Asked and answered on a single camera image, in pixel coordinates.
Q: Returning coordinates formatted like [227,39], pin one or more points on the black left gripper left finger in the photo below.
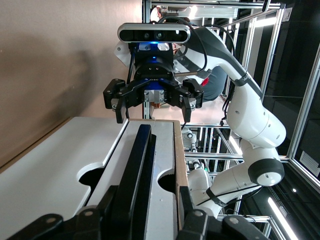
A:
[87,225]

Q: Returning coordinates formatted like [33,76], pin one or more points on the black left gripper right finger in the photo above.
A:
[197,225]

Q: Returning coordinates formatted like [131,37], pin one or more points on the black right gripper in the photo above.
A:
[153,70]

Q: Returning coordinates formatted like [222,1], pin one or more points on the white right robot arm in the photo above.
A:
[250,112]

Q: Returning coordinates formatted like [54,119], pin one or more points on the wooden drawer cabinet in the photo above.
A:
[181,155]

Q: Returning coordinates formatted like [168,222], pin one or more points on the person in grey shirt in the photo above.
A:
[216,85]

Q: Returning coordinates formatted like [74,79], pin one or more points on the white tube light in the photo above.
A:
[265,21]
[278,217]

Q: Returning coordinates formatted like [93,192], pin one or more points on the brown table cover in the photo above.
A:
[50,62]

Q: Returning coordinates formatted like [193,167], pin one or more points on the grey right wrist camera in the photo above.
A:
[130,33]

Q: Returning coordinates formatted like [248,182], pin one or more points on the aluminium profile frame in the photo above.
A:
[272,50]

